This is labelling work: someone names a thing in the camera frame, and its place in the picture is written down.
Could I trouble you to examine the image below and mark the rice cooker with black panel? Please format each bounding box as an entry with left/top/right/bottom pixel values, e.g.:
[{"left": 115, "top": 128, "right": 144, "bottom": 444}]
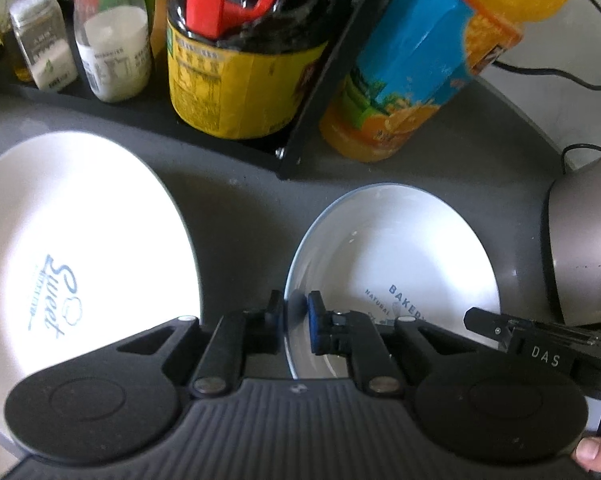
[{"left": 541, "top": 146, "right": 601, "bottom": 327}]

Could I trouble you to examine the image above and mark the white plate with script print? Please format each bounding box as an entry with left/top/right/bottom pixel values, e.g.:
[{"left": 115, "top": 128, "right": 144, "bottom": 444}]
[{"left": 0, "top": 131, "right": 202, "bottom": 453}]

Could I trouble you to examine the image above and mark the white-capped glass jar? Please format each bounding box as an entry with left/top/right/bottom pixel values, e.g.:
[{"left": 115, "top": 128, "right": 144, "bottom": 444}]
[{"left": 0, "top": 0, "right": 46, "bottom": 84}]

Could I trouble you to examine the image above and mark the dark sauce bottle yellow label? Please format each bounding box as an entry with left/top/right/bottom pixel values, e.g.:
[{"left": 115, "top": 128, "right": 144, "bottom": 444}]
[{"left": 166, "top": 0, "right": 352, "bottom": 141}]

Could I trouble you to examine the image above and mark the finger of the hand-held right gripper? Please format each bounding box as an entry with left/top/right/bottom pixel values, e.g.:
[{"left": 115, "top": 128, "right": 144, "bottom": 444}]
[{"left": 463, "top": 306, "right": 601, "bottom": 350}]

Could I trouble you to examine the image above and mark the orange juice bottle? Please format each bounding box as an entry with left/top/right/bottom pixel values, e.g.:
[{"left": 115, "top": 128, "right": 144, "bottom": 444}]
[{"left": 319, "top": 0, "right": 587, "bottom": 164}]

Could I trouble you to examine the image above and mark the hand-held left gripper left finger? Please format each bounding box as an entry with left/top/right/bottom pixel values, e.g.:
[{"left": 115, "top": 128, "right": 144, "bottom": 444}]
[{"left": 114, "top": 290, "right": 287, "bottom": 397}]

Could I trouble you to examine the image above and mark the white powder bottle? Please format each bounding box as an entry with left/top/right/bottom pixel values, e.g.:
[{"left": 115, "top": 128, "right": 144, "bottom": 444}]
[{"left": 72, "top": 0, "right": 154, "bottom": 104}]

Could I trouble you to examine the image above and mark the small glass spice jar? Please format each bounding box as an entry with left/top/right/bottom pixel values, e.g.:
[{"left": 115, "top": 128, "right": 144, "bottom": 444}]
[{"left": 8, "top": 0, "right": 79, "bottom": 93}]

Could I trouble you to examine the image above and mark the black rack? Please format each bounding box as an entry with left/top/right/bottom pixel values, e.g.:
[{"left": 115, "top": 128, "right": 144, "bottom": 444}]
[{"left": 0, "top": 0, "right": 417, "bottom": 182}]

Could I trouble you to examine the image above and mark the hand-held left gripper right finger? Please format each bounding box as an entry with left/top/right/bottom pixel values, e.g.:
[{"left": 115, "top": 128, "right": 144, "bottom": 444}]
[{"left": 307, "top": 291, "right": 472, "bottom": 397}]

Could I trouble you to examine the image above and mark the person's right hand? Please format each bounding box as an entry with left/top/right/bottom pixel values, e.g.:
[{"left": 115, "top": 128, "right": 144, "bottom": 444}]
[{"left": 571, "top": 435, "right": 601, "bottom": 476}]

